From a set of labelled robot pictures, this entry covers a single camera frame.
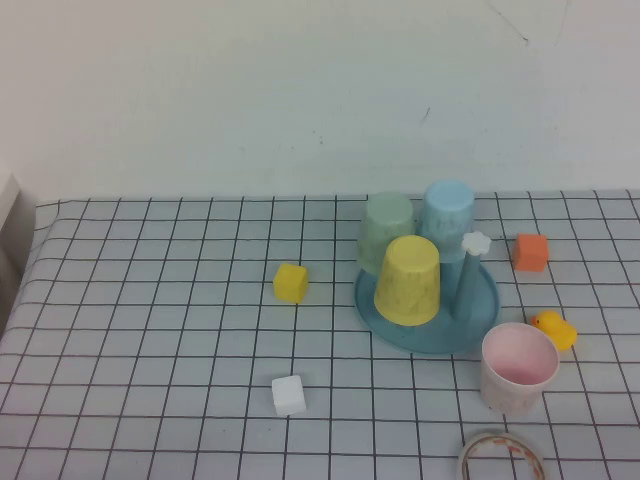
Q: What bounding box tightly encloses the pink plastic cup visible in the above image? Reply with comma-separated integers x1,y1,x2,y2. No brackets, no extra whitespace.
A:
480,322,560,416

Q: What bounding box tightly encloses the green plastic cup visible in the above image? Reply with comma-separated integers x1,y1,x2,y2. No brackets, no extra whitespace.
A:
355,191,416,275

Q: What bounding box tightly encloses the yellow plastic cup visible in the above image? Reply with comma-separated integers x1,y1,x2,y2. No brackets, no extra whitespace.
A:
373,234,442,328

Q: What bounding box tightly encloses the light blue plastic cup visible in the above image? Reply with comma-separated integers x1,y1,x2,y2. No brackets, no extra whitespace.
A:
418,180,476,263

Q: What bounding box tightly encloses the blue cup stand with pegs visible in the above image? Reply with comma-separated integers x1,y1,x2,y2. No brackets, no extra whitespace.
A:
353,231,502,356

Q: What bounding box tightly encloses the yellow cube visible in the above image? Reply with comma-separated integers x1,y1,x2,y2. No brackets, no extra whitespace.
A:
272,262,309,305

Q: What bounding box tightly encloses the white cube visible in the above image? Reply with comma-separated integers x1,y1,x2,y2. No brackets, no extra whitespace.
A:
271,374,306,417

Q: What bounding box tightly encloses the orange cube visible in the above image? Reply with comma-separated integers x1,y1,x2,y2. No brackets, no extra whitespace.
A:
511,232,550,273

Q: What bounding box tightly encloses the yellow rubber duck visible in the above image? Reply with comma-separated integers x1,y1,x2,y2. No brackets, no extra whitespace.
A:
530,309,578,353

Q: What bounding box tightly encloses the white tape roll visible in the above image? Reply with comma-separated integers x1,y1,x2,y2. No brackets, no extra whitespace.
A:
457,431,547,480

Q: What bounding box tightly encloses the white box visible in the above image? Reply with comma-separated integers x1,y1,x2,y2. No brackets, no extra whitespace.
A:
0,172,37,281

